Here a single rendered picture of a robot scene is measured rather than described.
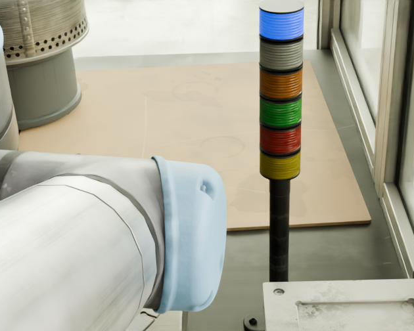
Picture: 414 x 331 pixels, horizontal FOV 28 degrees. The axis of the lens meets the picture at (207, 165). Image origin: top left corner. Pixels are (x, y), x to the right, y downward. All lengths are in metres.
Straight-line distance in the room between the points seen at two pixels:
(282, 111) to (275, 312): 0.20
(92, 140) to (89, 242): 1.15
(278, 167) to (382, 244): 0.34
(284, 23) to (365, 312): 0.29
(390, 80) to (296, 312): 0.46
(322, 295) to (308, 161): 0.55
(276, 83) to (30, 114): 0.74
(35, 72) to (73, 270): 1.20
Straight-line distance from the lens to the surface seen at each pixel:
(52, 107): 1.51
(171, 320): 0.89
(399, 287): 0.86
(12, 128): 0.56
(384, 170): 1.23
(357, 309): 0.83
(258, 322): 1.03
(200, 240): 0.38
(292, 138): 0.87
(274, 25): 0.81
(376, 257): 1.16
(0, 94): 0.52
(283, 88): 0.84
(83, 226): 0.31
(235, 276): 1.11
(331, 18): 1.80
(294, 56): 0.83
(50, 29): 1.42
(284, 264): 0.97
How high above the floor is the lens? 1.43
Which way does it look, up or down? 30 degrees down
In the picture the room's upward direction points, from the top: 2 degrees counter-clockwise
